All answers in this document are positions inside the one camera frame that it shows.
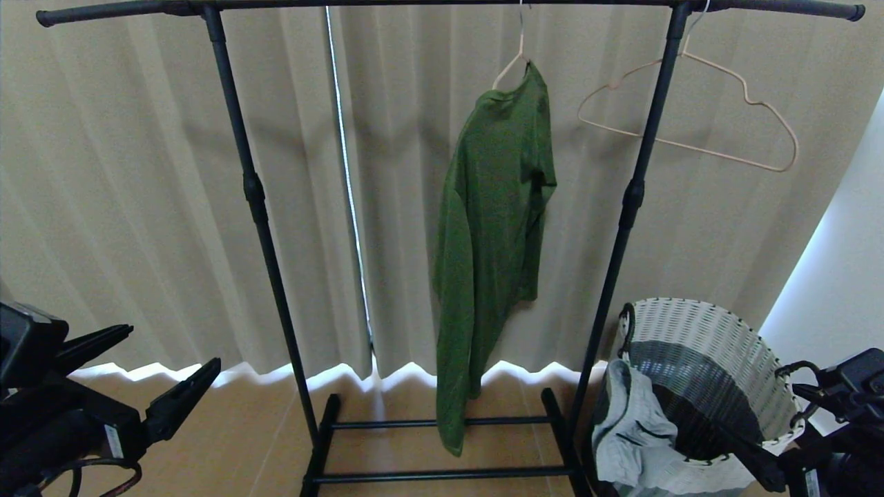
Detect beige curtain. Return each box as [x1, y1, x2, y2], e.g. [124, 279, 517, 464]
[0, 0, 884, 387]

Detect green printed shirt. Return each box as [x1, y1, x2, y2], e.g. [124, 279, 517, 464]
[433, 61, 557, 458]

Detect braided brown cable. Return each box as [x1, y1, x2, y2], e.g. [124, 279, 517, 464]
[38, 457, 144, 497]

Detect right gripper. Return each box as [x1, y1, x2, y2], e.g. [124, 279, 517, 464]
[718, 383, 884, 497]

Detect white laundry basket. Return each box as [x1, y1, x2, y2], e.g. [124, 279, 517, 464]
[593, 297, 807, 496]

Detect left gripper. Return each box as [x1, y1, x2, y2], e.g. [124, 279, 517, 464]
[0, 323, 222, 494]

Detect pink clothes hanger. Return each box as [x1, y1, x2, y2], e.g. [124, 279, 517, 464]
[577, 0, 800, 173]
[492, 0, 532, 90]

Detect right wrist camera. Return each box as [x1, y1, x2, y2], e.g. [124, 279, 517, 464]
[818, 349, 884, 415]

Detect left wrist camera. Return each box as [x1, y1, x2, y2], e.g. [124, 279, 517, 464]
[0, 302, 70, 389]

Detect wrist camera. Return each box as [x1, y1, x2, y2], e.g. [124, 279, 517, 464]
[0, 302, 70, 389]
[818, 349, 884, 415]

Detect black clothes rack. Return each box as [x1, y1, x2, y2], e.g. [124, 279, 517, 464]
[36, 0, 865, 497]

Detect pale grey shorts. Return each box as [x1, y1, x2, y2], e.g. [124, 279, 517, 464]
[593, 359, 691, 497]

